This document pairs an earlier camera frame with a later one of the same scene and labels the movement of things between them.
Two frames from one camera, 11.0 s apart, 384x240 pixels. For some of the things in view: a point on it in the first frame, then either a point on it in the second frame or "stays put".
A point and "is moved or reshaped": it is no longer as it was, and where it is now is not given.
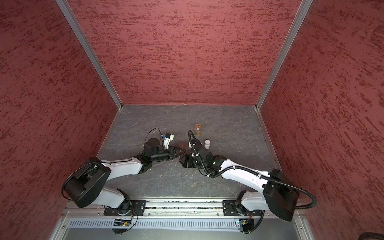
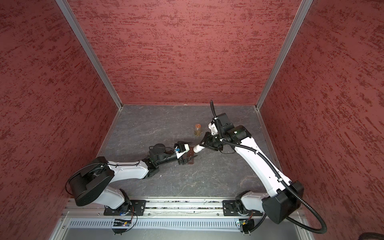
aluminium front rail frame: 166,208 stays put
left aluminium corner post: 69,14 stays put
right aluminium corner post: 302,11 stays put
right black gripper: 188,161 → 208,143
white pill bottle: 207,144 is moved or reshaped
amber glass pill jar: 198,131 stays put
